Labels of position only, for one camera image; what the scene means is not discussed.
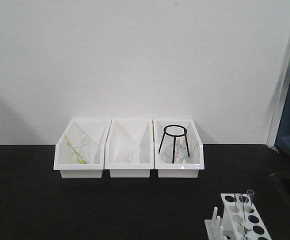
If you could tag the left glass test tube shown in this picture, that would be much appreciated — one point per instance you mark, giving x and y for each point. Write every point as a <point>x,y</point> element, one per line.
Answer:
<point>238,202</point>

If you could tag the white storage bin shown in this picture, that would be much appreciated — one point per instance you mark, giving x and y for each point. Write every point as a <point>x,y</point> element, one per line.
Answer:
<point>193,164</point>
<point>80,151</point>
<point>134,133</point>

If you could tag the black metal tripod stand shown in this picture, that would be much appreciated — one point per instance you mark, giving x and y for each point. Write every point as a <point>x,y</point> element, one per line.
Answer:
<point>175,131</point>

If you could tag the yellow green stirring rod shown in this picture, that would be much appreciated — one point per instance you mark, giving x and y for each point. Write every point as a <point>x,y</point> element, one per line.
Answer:
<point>76,150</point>

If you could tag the white test tube rack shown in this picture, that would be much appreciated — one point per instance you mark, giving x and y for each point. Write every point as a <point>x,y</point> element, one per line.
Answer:
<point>225,227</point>

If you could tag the middle white storage bin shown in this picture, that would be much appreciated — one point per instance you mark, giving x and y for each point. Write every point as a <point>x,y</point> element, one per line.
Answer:
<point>134,133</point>

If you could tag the glass beaker in left bin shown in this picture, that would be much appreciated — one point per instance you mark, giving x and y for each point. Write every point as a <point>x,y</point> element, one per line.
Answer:
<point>81,142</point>

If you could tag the small glass beaker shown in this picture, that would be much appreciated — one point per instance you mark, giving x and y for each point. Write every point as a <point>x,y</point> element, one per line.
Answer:
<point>126,154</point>

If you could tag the right glass test tube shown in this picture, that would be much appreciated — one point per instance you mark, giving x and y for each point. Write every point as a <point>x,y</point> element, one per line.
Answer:
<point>248,207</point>

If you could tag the glass test tube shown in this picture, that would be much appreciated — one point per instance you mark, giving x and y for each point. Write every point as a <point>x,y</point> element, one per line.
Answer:
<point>238,202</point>
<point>248,207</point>

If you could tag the left white storage bin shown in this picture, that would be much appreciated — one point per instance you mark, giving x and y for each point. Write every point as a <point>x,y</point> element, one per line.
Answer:
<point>80,151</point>

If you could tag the right white storage bin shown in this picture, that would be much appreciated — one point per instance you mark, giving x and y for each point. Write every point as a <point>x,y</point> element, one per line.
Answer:
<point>193,164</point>

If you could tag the glass flask in right bin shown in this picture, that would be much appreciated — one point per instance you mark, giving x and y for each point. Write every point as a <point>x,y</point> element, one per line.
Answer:
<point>176,154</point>

